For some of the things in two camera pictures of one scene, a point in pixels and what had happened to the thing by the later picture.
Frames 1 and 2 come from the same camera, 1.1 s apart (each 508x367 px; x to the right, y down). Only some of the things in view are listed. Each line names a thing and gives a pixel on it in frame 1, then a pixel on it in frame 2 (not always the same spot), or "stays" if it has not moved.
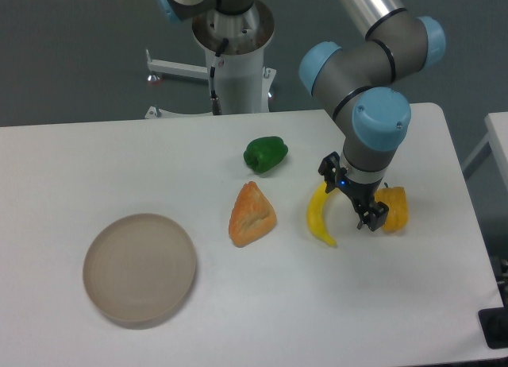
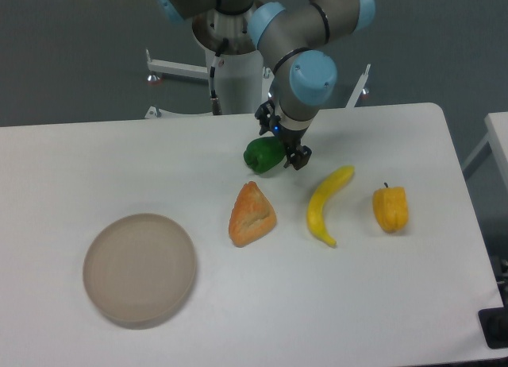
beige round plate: [139, 267] stays
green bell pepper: [263, 153] stays
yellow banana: [315, 214] stays
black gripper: [376, 214] to [267, 118]
